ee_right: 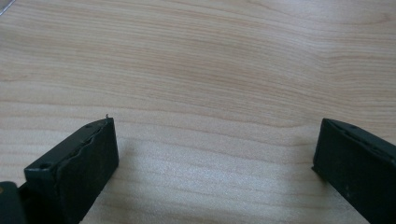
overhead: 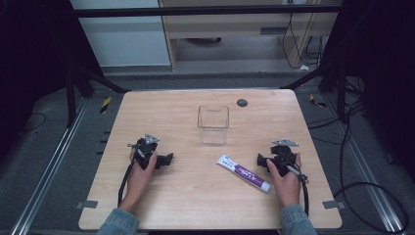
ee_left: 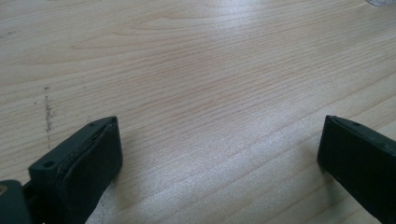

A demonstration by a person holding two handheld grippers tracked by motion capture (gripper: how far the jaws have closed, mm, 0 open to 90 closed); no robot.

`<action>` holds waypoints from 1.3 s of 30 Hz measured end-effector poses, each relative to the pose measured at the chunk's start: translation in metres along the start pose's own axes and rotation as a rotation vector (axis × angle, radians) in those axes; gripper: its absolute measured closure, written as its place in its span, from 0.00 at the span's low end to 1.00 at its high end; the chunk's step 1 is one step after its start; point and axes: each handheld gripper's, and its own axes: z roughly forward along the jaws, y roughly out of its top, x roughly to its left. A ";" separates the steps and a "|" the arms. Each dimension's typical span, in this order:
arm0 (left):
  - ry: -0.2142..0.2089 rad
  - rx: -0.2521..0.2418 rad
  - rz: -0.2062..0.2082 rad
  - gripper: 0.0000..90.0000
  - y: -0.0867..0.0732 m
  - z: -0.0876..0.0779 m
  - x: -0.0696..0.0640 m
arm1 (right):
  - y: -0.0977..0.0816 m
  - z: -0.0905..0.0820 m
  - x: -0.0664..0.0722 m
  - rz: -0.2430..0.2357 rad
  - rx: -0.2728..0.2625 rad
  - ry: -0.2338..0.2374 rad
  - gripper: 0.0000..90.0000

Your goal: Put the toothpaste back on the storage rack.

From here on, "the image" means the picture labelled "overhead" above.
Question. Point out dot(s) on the black horizontal frame bar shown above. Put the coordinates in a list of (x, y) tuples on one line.
[(195, 11)]

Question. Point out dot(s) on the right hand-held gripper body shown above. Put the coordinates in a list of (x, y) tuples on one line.
[(283, 156)]

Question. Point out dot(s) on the yellow and black tape strip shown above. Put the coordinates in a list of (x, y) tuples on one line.
[(317, 101), (105, 105)]

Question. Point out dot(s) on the light wooden desk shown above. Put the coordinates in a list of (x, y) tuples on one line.
[(228, 26)]

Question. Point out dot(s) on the clear plastic container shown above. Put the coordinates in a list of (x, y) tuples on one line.
[(213, 125)]

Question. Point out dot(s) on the grey metal table bracket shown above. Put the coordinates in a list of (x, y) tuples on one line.
[(87, 204), (333, 204)]

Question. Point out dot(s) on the black metal stand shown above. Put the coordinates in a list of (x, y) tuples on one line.
[(84, 78), (329, 76)]

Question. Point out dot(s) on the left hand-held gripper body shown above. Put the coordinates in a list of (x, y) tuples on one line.
[(146, 151)]

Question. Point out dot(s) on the grey round table grommet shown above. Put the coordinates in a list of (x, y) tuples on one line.
[(242, 103)]

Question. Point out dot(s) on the person's left hand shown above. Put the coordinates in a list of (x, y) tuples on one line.
[(138, 182)]

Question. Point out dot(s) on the aluminium floor rail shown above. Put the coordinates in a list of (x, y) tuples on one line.
[(365, 163), (49, 163)]

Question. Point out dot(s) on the white and purple toothpaste tube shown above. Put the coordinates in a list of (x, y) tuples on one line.
[(244, 173)]

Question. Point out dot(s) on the black curtain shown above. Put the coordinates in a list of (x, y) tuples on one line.
[(36, 58), (381, 65)]

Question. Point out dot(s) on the person's right hand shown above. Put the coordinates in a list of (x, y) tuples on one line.
[(287, 187)]

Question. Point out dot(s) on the white cabinet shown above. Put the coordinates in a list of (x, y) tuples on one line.
[(124, 39)]

